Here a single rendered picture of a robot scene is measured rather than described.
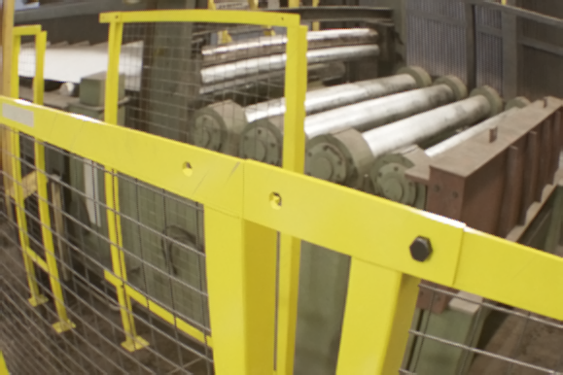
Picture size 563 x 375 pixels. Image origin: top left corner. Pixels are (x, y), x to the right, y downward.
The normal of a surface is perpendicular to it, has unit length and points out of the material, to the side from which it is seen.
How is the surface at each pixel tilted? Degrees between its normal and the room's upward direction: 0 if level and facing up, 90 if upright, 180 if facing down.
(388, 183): 90
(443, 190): 90
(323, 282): 90
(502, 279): 90
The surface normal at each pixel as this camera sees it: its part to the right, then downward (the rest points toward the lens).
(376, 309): -0.62, 0.26
